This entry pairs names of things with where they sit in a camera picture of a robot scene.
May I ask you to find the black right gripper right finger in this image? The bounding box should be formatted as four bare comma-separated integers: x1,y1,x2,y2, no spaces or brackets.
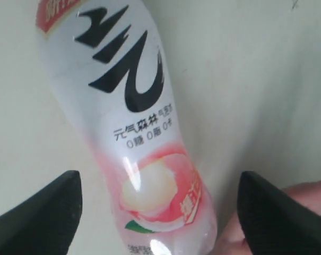
240,171,321,254

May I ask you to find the person's open hand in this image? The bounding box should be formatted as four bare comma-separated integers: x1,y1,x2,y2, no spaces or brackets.
215,180,321,255

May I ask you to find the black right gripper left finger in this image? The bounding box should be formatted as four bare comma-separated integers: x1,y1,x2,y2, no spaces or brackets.
0,171,82,254

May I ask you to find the pink peach soda bottle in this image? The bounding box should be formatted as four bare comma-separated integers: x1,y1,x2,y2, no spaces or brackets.
36,1,217,254

